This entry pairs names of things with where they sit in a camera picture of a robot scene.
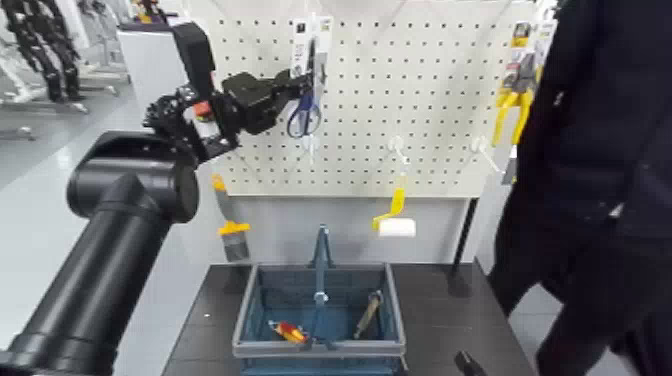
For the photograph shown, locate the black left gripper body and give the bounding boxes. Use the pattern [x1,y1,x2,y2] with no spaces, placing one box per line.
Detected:
[220,70,288,137]

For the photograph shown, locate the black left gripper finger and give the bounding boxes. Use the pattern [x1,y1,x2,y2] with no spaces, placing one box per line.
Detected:
[272,69,313,88]
[285,83,316,107]

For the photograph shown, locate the packaged blue handled scissors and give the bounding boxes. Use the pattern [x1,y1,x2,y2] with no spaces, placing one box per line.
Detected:
[285,15,336,141]

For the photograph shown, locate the blue crate with grey rim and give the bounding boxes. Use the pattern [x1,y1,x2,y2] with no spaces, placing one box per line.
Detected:
[231,262,408,376]

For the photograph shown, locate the white pegboard hook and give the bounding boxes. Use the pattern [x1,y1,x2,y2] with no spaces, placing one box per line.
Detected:
[305,135,321,167]
[387,135,411,168]
[470,135,506,176]

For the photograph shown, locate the white side partition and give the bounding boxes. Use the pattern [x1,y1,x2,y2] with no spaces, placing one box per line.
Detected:
[116,21,232,266]

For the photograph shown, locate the white perforated pegboard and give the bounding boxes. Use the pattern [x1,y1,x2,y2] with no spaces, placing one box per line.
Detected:
[188,0,547,200]

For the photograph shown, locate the red yellow screwdriver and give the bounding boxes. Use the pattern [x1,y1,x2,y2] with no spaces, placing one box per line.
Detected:
[267,319,309,346]

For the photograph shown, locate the black pegboard support pole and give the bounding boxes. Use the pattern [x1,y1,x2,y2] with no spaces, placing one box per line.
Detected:
[450,198,480,277]

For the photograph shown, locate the yellow black background machine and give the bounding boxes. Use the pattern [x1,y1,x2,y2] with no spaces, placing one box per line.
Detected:
[130,0,165,25]

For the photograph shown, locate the grey metal floor stand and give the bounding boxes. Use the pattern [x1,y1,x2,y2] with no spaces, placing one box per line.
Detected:
[73,0,134,101]

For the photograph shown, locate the black robot in background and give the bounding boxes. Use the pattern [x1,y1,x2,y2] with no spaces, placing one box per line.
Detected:
[0,0,88,104]

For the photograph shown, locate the person in black clothes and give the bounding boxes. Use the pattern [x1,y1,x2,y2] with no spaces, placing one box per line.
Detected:
[488,0,672,376]

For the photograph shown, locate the wooden handled hammer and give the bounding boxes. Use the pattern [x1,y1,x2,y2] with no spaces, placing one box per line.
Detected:
[352,290,384,341]

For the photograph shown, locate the blue folding crate handle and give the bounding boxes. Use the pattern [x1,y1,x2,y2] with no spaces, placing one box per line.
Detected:
[306,224,340,352]

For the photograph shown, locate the yellow handled paint brush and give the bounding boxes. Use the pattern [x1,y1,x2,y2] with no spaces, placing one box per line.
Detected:
[211,173,253,263]

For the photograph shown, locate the yellow handled white paint roller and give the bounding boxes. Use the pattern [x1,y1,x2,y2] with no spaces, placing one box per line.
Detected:
[371,173,418,239]

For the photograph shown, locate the packaged yellow handled pliers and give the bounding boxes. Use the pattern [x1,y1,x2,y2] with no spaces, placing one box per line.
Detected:
[490,19,559,149]

